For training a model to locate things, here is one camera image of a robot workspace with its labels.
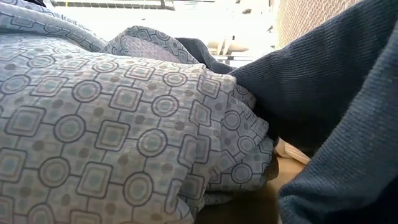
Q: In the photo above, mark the light blue geometric patterned garment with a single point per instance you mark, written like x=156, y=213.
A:
x=93, y=124

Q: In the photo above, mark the dark blue knit sweater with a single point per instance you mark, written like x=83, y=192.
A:
x=311, y=93

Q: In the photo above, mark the white perforated plastic basket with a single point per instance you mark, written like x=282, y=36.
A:
x=304, y=18

